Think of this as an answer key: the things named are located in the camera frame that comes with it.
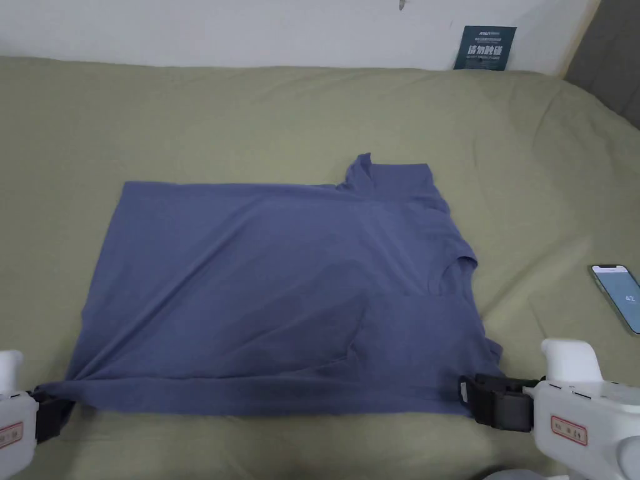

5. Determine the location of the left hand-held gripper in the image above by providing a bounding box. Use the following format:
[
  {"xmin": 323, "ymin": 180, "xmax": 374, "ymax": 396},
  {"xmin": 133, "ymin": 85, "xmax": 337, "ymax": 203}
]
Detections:
[{"xmin": 0, "ymin": 349, "xmax": 77, "ymax": 467}]

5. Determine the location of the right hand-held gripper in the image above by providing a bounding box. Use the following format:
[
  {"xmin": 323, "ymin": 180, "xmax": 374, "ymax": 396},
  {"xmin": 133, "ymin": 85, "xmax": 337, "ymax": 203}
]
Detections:
[{"xmin": 458, "ymin": 338, "xmax": 640, "ymax": 480}]

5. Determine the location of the blue shirt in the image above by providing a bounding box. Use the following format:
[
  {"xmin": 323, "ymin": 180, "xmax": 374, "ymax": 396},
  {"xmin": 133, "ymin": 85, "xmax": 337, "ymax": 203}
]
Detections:
[{"xmin": 64, "ymin": 152, "xmax": 503, "ymax": 419}]

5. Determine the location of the smartphone with lit screen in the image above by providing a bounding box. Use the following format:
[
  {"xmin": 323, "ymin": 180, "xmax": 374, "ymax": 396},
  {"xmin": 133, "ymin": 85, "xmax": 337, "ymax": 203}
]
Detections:
[{"xmin": 591, "ymin": 264, "xmax": 640, "ymax": 335}]

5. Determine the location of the bed with pale green sheet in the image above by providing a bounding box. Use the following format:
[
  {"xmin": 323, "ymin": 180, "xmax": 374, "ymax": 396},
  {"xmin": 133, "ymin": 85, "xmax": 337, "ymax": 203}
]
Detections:
[{"xmin": 0, "ymin": 54, "xmax": 640, "ymax": 480}]

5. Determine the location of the dark teal printed card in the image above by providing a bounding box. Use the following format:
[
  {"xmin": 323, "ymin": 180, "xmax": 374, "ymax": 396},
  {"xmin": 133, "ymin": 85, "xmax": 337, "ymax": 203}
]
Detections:
[{"xmin": 453, "ymin": 26, "xmax": 518, "ymax": 72}]

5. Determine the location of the grey padded headboard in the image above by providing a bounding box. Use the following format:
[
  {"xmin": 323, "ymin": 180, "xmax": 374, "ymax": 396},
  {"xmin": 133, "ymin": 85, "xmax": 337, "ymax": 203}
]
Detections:
[{"xmin": 564, "ymin": 0, "xmax": 640, "ymax": 132}]

